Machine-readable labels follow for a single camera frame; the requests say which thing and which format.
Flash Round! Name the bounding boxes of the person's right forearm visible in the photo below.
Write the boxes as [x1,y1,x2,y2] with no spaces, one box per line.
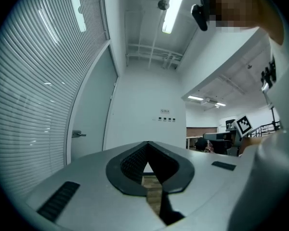
[239,136,264,157]

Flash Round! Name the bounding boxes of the white window blinds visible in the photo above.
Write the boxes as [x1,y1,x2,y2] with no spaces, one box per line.
[0,0,111,200]

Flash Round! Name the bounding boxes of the frosted glass door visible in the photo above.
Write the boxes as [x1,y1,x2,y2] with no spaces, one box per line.
[66,43,119,166]

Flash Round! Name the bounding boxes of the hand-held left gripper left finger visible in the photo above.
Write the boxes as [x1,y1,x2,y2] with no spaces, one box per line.
[26,141,169,231]

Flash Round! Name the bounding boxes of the black head-worn camera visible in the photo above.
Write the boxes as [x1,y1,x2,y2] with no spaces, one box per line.
[191,0,212,32]

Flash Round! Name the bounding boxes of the brown wooden board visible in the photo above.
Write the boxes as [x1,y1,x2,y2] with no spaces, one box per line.
[186,127,218,137]

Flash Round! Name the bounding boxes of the person's head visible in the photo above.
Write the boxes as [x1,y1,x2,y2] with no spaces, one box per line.
[208,0,285,46]

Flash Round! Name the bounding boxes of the light wooden table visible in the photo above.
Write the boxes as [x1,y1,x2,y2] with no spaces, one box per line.
[186,136,204,150]

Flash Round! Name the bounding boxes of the white ceiling pipes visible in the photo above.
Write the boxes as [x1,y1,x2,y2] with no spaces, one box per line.
[124,43,184,70]

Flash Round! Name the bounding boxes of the silver door handle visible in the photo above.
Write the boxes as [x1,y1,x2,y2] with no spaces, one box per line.
[71,129,87,139]

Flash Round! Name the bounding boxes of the black metal railing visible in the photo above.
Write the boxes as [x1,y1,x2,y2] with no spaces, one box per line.
[247,121,281,138]

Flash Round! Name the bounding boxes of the white ceiling air conditioner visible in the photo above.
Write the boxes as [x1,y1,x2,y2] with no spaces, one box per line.
[200,97,219,105]

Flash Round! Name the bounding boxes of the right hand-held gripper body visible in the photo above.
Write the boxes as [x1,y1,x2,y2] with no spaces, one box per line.
[203,114,253,157]

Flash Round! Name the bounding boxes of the round black ceiling sensor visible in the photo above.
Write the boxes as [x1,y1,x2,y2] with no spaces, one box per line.
[157,0,171,11]

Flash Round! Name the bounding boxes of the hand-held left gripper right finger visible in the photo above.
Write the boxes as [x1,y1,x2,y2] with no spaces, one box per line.
[147,141,247,231]

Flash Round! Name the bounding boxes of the long ceiling tube light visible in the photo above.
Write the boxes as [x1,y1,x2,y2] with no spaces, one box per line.
[161,0,189,35]

